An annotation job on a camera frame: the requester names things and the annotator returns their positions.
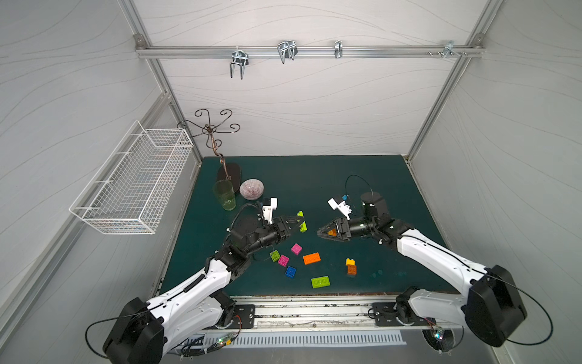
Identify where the metal hook stand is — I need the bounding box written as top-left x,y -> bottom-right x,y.
176,108 -> 242,193

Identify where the magenta brick upper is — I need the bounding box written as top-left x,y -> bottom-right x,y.
291,244 -> 303,256

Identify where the orange 2x3 brick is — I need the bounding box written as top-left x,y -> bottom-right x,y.
303,253 -> 321,265

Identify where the aluminium cross bar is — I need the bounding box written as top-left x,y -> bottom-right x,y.
136,44 -> 485,60

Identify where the metal hook three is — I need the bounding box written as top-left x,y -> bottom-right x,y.
334,40 -> 343,59

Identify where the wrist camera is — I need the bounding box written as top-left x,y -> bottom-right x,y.
327,197 -> 352,220
262,197 -> 278,224

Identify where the long lime green brick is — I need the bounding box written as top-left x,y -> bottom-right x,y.
297,211 -> 308,233

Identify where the magenta brick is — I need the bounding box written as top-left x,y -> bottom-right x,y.
277,256 -> 289,267
291,244 -> 303,256

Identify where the magenta brick lower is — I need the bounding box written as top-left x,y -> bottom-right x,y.
277,256 -> 289,267

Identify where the white wire basket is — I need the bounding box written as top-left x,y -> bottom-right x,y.
69,121 -> 193,235

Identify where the small green brick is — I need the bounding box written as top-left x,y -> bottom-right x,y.
270,250 -> 281,262

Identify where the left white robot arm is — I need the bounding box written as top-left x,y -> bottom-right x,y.
102,215 -> 305,363

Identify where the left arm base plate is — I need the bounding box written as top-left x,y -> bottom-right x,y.
221,304 -> 256,330

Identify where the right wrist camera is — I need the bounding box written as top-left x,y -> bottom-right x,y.
327,197 -> 352,220

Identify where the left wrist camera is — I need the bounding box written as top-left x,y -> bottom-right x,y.
262,197 -> 278,224

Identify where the metal hook two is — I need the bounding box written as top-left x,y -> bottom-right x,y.
277,40 -> 298,64

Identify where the wide lime green brick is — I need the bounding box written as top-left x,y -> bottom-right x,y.
311,276 -> 330,289

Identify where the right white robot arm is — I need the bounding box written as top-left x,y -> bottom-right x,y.
318,191 -> 527,347

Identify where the green plastic cup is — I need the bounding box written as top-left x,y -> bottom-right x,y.
213,180 -> 236,211

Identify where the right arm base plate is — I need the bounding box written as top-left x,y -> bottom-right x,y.
367,303 -> 435,328

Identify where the metal hook four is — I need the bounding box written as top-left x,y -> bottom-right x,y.
427,41 -> 468,59

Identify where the metal hook one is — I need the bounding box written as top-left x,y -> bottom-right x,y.
230,50 -> 249,80

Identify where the blue brick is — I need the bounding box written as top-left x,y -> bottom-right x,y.
285,266 -> 297,278

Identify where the striped ceramic bowl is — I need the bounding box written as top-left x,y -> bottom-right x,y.
239,179 -> 265,201

